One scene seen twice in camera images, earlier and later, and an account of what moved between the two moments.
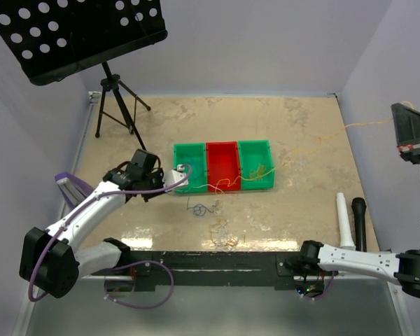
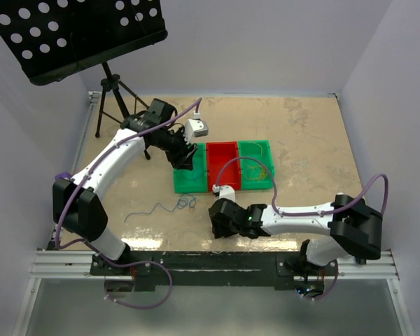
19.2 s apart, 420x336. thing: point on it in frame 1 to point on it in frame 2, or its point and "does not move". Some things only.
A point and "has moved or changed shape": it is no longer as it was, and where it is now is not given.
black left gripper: (159, 174) to (183, 158)
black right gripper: (414, 131) to (220, 230)
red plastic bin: (223, 166) does not move
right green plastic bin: (255, 165) does not move
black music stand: (51, 38) does not move
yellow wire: (254, 174) has moved or changed shape
